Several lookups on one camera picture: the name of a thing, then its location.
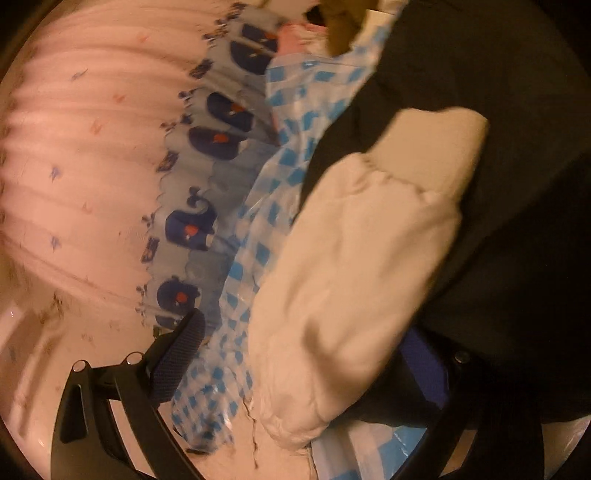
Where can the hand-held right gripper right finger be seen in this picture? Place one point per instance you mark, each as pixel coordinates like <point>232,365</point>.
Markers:
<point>427,369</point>

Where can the brown cloth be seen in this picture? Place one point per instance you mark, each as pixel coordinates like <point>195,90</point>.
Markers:
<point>344,25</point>

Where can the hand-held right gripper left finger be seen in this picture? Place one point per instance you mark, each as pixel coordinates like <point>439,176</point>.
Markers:
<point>187,334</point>

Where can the blue checkered plastic sheet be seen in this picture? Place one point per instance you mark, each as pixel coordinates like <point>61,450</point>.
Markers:
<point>286,152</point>

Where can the cream white garment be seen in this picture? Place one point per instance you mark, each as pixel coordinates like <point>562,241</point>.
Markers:
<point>351,277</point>

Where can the pink cloth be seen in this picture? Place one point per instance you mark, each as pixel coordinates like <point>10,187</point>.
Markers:
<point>298,39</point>

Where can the pink whale print bedsheet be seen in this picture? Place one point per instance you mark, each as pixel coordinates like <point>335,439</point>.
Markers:
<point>92,161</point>

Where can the black garment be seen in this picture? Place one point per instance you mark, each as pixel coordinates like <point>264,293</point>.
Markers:
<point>508,184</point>

